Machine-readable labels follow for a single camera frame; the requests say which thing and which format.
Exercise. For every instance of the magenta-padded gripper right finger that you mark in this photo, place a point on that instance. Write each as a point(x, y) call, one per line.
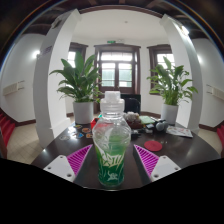
point(156, 165)

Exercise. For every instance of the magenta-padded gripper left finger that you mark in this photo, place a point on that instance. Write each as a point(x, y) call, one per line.
point(71, 163)

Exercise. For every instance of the clear bottle with green label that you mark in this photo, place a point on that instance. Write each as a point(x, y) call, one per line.
point(111, 140)

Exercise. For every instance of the flat round red coaster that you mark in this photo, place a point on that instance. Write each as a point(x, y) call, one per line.
point(153, 146)

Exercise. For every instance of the round printed sticker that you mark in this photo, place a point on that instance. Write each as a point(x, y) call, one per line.
point(89, 135)
point(78, 126)
point(86, 130)
point(65, 137)
point(80, 135)

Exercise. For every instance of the dark grey round device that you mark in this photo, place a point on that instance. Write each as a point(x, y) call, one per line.
point(161, 125)

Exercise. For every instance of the printed paper leaflet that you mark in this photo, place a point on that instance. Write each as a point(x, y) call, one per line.
point(179, 131)

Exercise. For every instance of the green notepad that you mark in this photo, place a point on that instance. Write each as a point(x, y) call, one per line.
point(147, 120)

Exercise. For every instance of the leafy plant in white pot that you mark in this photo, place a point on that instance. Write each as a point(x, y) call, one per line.
point(169, 114)
point(83, 113)

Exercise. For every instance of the black chair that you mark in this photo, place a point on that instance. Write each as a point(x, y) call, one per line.
point(132, 105)

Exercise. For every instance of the brown framed glass door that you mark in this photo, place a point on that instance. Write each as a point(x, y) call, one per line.
point(116, 70)

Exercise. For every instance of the brown framed window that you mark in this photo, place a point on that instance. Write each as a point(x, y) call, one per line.
point(163, 58)
point(71, 56)

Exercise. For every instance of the green exit sign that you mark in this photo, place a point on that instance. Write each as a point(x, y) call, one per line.
point(111, 42)

